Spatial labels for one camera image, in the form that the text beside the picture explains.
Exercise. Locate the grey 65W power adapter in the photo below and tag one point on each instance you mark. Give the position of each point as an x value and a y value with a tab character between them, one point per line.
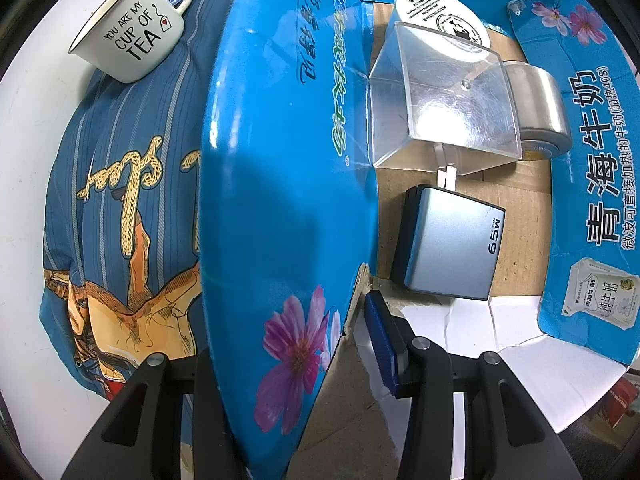
448	243

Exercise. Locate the white enamel tea mug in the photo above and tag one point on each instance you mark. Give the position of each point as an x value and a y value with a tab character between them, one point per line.
127	39

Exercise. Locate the silver tape roll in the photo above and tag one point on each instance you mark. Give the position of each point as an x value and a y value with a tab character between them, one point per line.
542	119

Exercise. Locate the blue milk cardboard box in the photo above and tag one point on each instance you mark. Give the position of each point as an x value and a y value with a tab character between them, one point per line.
297	225

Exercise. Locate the white round tin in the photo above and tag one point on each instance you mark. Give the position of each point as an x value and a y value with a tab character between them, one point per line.
452	20

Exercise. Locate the red box on floor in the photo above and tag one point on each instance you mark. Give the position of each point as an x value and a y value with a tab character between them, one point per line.
617	402

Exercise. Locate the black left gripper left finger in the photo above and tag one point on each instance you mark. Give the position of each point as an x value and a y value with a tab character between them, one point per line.
138	435

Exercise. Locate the clear plastic square container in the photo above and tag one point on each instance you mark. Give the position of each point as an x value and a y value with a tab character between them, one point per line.
438	101

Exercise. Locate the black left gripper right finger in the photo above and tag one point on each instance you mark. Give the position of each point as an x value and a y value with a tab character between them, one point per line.
473	409

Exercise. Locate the blue striped printed cloth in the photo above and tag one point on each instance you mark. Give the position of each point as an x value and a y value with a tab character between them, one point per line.
120	238

